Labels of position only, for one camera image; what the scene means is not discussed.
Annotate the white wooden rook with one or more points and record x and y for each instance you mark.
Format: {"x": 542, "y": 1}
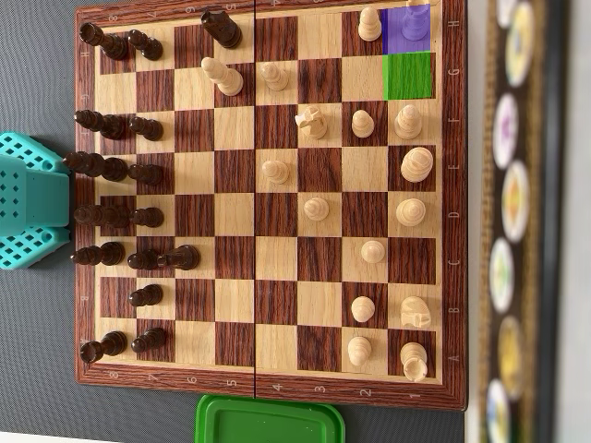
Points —
{"x": 413, "y": 25}
{"x": 413, "y": 360}

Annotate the white wooden pawn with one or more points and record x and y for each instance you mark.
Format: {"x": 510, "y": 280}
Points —
{"x": 362, "y": 124}
{"x": 359, "y": 350}
{"x": 362, "y": 309}
{"x": 316, "y": 210}
{"x": 369, "y": 25}
{"x": 273, "y": 77}
{"x": 276, "y": 171}
{"x": 373, "y": 252}

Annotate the wooden chessboard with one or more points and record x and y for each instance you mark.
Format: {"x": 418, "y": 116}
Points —
{"x": 235, "y": 217}

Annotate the white wooden knight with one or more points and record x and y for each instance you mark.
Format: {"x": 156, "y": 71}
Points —
{"x": 313, "y": 122}
{"x": 415, "y": 313}

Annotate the dark brown knight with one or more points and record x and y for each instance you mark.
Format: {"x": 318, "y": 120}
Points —
{"x": 221, "y": 28}
{"x": 182, "y": 257}

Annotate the white wooden king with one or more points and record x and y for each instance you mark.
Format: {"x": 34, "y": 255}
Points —
{"x": 417, "y": 165}

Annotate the white wooden bishop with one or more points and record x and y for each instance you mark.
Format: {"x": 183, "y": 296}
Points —
{"x": 224, "y": 78}
{"x": 407, "y": 123}

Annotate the dark brown queen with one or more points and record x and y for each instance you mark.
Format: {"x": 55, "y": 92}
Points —
{"x": 108, "y": 217}

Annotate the dark brown bishop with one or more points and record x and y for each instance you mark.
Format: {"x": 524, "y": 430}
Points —
{"x": 108, "y": 253}
{"x": 108, "y": 125}

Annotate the green plastic container lid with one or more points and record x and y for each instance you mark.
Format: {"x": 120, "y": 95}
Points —
{"x": 268, "y": 424}

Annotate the dark brown rook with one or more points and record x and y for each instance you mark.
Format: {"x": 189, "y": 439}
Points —
{"x": 108, "y": 44}
{"x": 108, "y": 343}

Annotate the dark box with round pictures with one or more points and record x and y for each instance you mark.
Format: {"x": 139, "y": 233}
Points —
{"x": 538, "y": 138}

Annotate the grey mat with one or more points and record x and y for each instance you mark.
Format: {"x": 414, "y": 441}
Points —
{"x": 37, "y": 369}

